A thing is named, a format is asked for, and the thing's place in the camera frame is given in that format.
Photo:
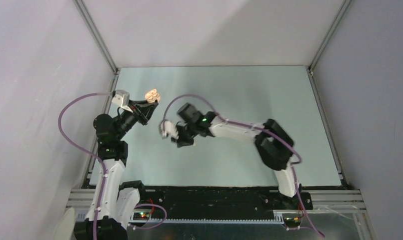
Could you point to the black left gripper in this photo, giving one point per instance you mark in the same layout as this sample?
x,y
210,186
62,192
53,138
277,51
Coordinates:
x,y
142,110

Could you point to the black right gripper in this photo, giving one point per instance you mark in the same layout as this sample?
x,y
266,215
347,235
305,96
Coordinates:
x,y
181,141

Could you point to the beige square earbud case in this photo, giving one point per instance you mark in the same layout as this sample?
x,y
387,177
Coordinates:
x,y
152,96

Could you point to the black glossy earbud charging case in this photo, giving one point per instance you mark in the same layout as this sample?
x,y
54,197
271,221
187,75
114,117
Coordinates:
x,y
167,124

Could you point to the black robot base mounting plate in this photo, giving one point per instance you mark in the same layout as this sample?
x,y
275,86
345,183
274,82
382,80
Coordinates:
x,y
222,203

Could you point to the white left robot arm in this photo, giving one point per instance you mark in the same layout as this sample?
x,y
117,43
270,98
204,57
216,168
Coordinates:
x,y
114,201

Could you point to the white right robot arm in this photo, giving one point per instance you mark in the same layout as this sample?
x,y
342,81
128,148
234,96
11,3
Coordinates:
x,y
273,144

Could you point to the left green circuit board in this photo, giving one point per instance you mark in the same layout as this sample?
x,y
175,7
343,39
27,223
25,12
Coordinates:
x,y
141,216

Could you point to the green circuit board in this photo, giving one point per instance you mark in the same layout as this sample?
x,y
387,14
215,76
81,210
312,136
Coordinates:
x,y
141,216
293,220

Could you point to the right green circuit board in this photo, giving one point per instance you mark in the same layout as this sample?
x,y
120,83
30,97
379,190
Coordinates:
x,y
293,220

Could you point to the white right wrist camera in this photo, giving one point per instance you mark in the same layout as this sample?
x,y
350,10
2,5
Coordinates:
x,y
167,132

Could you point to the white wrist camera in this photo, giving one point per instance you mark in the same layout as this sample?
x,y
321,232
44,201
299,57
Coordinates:
x,y
121,98
167,132

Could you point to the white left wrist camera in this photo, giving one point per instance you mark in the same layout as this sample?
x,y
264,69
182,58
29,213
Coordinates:
x,y
121,98

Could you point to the left aluminium frame post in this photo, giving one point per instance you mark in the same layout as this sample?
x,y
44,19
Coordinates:
x,y
95,33

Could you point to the aluminium frame post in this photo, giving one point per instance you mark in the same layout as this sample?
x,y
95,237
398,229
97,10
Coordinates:
x,y
342,11
95,33

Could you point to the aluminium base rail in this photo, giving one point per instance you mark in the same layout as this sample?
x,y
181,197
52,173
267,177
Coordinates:
x,y
337,201

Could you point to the right aluminium frame post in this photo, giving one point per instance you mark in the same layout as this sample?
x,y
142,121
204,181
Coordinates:
x,y
342,11

